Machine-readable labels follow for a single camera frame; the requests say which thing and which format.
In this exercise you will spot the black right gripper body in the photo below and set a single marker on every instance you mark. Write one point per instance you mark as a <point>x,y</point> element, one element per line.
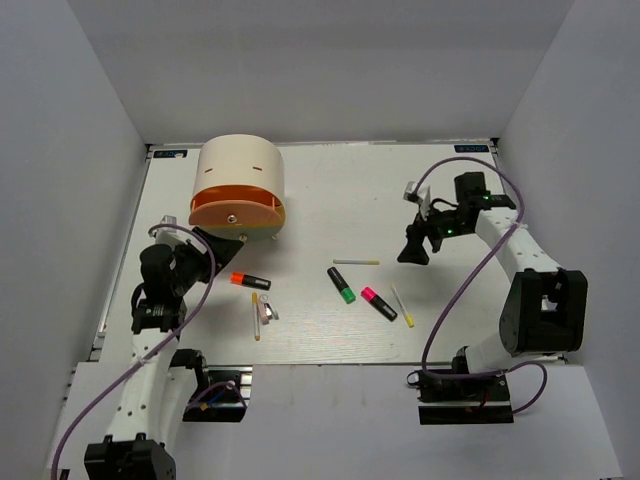
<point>441,225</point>

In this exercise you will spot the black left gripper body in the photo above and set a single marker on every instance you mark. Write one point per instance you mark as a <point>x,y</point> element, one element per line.
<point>193,266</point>

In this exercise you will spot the orange highlighter marker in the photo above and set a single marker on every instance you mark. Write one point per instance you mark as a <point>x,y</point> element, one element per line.
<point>243,279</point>

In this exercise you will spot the pink highlighter marker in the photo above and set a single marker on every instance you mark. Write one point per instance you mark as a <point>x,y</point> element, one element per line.
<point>379,304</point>

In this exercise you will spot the green highlighter marker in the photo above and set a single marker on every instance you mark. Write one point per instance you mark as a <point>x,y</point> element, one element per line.
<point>341,285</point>

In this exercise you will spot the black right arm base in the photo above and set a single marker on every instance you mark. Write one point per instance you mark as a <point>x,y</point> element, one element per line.
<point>462,402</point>

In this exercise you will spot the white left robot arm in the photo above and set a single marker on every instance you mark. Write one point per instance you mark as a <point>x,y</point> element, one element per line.
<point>163,377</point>

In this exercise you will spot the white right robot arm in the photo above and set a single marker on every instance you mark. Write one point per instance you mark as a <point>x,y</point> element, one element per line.
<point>545,309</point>

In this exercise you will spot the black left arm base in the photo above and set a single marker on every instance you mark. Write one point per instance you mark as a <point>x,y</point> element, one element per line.
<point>223,397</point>

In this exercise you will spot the beige orange round organizer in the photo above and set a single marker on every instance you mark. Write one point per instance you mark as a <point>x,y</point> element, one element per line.
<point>239,188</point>

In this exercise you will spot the white yellow pen right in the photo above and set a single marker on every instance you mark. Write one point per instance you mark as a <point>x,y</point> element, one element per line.
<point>402,306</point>

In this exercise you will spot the white pen yellow cap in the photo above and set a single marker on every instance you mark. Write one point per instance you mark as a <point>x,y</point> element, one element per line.
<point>363,262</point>

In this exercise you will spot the pink silver binder clip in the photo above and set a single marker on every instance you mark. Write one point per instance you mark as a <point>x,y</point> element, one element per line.
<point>266,310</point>

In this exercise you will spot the blue label sticker right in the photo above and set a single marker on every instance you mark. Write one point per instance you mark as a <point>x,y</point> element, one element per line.
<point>471,148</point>

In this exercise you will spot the blue label sticker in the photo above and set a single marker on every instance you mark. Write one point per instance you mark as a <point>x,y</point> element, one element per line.
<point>471,148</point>
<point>169,154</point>

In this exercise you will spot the blue label sticker left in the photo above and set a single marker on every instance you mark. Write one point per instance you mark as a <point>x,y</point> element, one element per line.
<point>169,154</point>

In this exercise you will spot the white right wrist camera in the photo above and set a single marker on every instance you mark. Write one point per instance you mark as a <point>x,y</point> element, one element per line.
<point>420,196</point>

